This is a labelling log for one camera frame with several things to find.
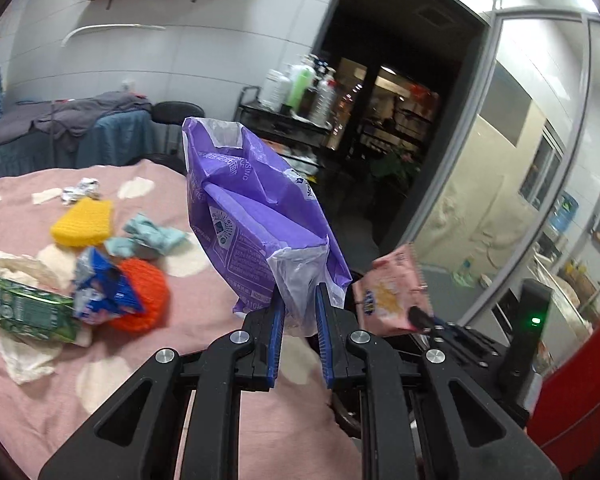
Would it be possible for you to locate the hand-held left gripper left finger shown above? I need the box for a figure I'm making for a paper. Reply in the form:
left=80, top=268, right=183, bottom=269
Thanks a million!
left=37, top=302, right=287, bottom=480

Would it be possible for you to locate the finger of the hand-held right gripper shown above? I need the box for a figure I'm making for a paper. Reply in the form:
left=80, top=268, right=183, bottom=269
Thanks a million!
left=409, top=307, right=449, bottom=334

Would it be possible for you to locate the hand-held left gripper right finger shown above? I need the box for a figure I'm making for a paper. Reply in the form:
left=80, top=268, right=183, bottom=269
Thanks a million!
left=315, top=284, right=563, bottom=480

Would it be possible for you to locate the pink snack packet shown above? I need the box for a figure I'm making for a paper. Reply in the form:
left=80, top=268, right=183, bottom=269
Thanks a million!
left=352, top=242, right=435, bottom=337

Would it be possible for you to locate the purple plastic bag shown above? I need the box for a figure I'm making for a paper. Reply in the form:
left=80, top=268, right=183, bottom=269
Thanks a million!
left=181, top=116, right=353, bottom=337

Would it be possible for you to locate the yellow knitted pad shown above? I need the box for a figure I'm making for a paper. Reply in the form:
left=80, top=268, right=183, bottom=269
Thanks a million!
left=50, top=197, right=116, bottom=248

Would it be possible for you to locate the red plastic container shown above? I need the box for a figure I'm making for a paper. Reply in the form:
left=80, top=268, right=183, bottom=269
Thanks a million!
left=525, top=305, right=600, bottom=476

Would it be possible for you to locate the pink dotted blanket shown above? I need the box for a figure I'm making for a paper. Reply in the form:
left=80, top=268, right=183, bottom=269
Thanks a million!
left=0, top=162, right=366, bottom=480

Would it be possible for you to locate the orange knitted pad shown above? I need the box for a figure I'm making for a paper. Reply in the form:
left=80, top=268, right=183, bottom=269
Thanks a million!
left=105, top=257, right=172, bottom=333

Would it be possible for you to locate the potted green plant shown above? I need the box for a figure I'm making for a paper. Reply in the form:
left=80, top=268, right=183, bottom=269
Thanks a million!
left=370, top=152, right=423, bottom=196

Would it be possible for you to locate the light blue crumpled cloth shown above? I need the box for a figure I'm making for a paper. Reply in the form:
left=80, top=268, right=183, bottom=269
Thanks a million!
left=104, top=212, right=187, bottom=261

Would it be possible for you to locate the blue snack wrapper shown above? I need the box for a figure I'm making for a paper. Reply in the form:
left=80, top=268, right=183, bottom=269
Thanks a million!
left=72, top=247, right=146, bottom=325

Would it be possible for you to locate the black metal cart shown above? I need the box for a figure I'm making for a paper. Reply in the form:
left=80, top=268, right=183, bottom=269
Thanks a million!
left=235, top=87, right=333, bottom=181

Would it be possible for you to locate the clear plastic bottle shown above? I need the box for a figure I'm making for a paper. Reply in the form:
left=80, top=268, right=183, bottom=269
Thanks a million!
left=310, top=77, right=338, bottom=128

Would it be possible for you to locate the crumpled white wrapper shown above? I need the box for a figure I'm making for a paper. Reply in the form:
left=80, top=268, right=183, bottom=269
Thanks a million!
left=61, top=177, right=102, bottom=206

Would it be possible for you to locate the white crumpled tissue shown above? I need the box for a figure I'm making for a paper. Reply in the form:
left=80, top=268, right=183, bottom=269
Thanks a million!
left=0, top=334, right=63, bottom=386
left=0, top=252, right=76, bottom=293

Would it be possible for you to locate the green carton box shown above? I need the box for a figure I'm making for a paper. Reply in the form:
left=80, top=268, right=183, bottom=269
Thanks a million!
left=0, top=272, right=83, bottom=346

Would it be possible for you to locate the black stool with backrest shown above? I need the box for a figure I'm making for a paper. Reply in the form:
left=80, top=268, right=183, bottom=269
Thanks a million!
left=125, top=101, right=206, bottom=176

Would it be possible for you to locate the green pump bottle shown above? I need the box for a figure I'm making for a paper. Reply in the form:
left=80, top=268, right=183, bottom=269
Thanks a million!
left=289, top=62, right=316, bottom=111

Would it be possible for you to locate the white pump bottle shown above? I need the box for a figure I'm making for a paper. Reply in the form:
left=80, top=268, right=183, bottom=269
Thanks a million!
left=260, top=69, right=292, bottom=111

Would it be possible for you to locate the massage bed with blue cover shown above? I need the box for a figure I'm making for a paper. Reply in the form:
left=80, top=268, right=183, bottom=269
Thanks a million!
left=0, top=105, right=158, bottom=183

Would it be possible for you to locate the grey towel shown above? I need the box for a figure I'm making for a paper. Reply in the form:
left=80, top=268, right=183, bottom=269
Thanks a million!
left=0, top=91, right=153, bottom=153

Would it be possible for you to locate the white curved rod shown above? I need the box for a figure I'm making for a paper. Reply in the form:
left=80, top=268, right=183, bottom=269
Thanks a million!
left=61, top=23, right=167, bottom=48

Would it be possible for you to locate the glass partition with metal frame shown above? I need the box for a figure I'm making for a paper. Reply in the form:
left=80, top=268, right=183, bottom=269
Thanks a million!
left=415, top=7, right=600, bottom=331

